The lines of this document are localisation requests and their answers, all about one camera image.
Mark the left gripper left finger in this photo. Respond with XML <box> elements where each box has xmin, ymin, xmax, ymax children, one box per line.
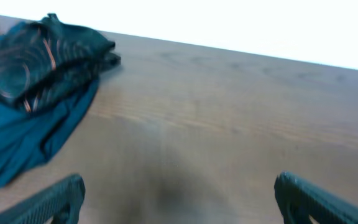
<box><xmin>0</xmin><ymin>174</ymin><xmax>85</xmax><ymax>224</ymax></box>

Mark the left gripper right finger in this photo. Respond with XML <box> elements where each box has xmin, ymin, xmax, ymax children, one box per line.
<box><xmin>274</xmin><ymin>171</ymin><xmax>358</xmax><ymax>224</ymax></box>

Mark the black printed cycling jersey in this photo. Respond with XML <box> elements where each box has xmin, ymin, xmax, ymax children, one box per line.
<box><xmin>0</xmin><ymin>14</ymin><xmax>121</xmax><ymax>113</ymax></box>

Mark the folded navy blue garment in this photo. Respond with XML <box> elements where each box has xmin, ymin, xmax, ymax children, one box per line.
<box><xmin>0</xmin><ymin>34</ymin><xmax>101</xmax><ymax>190</ymax></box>

